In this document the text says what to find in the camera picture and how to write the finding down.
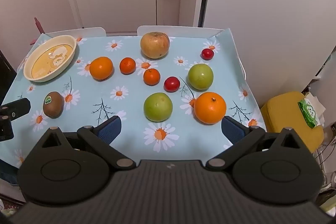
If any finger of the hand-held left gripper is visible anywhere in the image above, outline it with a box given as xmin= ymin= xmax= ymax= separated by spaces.
xmin=0 ymin=98 xmax=31 ymax=119

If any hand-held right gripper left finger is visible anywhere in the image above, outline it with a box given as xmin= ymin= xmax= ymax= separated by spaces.
xmin=33 ymin=115 xmax=136 ymax=170

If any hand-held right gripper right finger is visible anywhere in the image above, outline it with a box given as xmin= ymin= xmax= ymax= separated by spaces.
xmin=205 ymin=116 xmax=309 ymax=170

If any large orange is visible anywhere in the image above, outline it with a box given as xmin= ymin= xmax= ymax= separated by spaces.
xmin=194 ymin=92 xmax=227 ymax=125

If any brown kiwi with green sticker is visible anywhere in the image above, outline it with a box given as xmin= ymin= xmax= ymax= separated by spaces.
xmin=43 ymin=91 xmax=65 ymax=119

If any green apple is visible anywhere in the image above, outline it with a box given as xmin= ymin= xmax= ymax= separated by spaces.
xmin=143 ymin=93 xmax=173 ymax=122
xmin=188 ymin=63 xmax=214 ymax=90

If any cream oval ceramic bowl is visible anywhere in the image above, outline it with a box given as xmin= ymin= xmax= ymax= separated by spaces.
xmin=23 ymin=35 xmax=77 ymax=83

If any medium orange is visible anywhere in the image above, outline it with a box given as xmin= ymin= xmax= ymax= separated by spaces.
xmin=89 ymin=56 xmax=114 ymax=81

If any yellowish brown apple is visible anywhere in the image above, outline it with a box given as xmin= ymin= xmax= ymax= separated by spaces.
xmin=140 ymin=32 xmax=170 ymax=59

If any light blue daisy tablecloth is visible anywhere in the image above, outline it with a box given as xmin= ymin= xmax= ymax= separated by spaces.
xmin=0 ymin=28 xmax=264 ymax=169

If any dark furniture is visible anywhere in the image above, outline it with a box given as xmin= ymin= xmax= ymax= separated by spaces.
xmin=0 ymin=49 xmax=18 ymax=107

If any yellow stool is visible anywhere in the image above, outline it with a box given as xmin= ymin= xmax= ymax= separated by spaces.
xmin=260 ymin=91 xmax=325 ymax=153

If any small red tomato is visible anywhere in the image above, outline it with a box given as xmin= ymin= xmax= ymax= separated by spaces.
xmin=164 ymin=76 xmax=181 ymax=92
xmin=201 ymin=48 xmax=214 ymax=60

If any green tissue packet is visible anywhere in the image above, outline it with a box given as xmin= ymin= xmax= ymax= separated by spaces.
xmin=297 ymin=98 xmax=322 ymax=130

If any left white chair back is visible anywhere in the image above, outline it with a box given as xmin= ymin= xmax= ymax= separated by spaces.
xmin=46 ymin=27 xmax=106 ymax=37

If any white sliding door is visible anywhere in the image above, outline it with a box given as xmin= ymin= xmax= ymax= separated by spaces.
xmin=203 ymin=0 xmax=336 ymax=109

